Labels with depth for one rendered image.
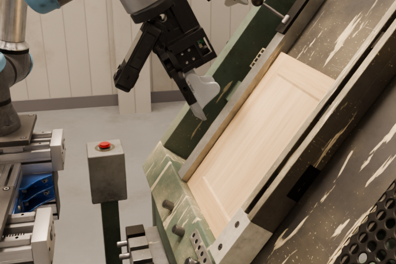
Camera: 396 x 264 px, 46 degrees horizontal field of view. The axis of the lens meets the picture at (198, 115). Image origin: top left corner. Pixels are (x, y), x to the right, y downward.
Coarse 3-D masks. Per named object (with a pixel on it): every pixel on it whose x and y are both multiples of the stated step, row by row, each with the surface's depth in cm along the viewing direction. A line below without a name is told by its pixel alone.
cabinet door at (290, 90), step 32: (288, 64) 129; (256, 96) 135; (288, 96) 122; (320, 96) 111; (256, 128) 127; (288, 128) 115; (224, 160) 132; (256, 160) 119; (192, 192) 137; (224, 192) 124; (224, 224) 117
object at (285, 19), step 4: (252, 0) 136; (256, 0) 135; (260, 0) 135; (252, 4) 137; (256, 4) 136; (260, 4) 136; (264, 4) 136; (268, 8) 136; (272, 8) 136; (276, 12) 136; (280, 16) 136; (284, 16) 135; (288, 16) 135; (284, 20) 135; (288, 20) 135
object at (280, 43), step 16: (320, 0) 134; (304, 16) 134; (288, 32) 135; (272, 48) 136; (288, 48) 136; (256, 64) 139; (256, 80) 137; (240, 96) 138; (224, 112) 141; (224, 128) 140; (208, 144) 140; (192, 160) 142
